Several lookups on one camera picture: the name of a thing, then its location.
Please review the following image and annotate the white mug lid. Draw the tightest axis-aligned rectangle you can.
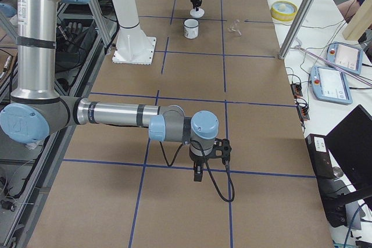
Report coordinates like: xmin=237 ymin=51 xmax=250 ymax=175
xmin=189 ymin=8 xmax=205 ymax=19

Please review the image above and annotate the white enamel mug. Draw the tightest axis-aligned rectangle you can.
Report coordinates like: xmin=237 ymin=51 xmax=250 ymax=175
xmin=184 ymin=19 xmax=199 ymax=39

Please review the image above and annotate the yellow tape roll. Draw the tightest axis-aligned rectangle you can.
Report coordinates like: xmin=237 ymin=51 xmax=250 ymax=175
xmin=270 ymin=1 xmax=298 ymax=22

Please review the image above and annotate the orange connector board near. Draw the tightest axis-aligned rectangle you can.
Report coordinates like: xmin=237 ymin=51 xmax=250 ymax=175
xmin=296 ymin=104 xmax=310 ymax=121

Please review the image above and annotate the orange connector board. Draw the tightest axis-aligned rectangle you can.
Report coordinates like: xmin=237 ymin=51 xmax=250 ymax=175
xmin=296 ymin=104 xmax=310 ymax=121
xmin=291 ymin=83 xmax=303 ymax=98

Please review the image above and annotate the black computer box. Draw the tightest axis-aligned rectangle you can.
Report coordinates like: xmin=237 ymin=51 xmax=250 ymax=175
xmin=305 ymin=134 xmax=335 ymax=179

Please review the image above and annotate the orange connector board far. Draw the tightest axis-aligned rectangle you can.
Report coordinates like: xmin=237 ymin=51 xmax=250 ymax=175
xmin=291 ymin=83 xmax=303 ymax=98

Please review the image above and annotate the black monitor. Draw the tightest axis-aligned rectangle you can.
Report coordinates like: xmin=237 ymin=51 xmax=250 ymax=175
xmin=325 ymin=105 xmax=372 ymax=189

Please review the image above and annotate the near teach pendant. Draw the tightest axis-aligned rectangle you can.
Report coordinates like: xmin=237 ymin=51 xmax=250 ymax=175
xmin=310 ymin=66 xmax=353 ymax=105

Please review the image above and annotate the teach pendant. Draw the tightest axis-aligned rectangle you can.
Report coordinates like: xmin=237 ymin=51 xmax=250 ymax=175
xmin=310 ymin=66 xmax=353 ymax=105
xmin=327 ymin=42 xmax=363 ymax=75

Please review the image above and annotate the far teach pendant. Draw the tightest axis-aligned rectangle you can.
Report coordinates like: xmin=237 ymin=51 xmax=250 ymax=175
xmin=327 ymin=42 xmax=363 ymax=75

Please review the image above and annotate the wooden beam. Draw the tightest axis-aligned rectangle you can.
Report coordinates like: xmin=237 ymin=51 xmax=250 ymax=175
xmin=342 ymin=0 xmax=372 ymax=41

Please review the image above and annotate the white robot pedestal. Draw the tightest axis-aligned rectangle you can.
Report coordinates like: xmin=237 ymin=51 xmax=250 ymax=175
xmin=112 ymin=0 xmax=156 ymax=65

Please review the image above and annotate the aluminium frame post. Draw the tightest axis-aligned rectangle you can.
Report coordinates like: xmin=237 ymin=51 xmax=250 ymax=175
xmin=278 ymin=0 xmax=314 ymax=60

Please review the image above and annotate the black equipment under frame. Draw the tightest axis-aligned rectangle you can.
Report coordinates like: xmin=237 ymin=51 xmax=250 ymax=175
xmin=55 ymin=19 xmax=97 ymax=73

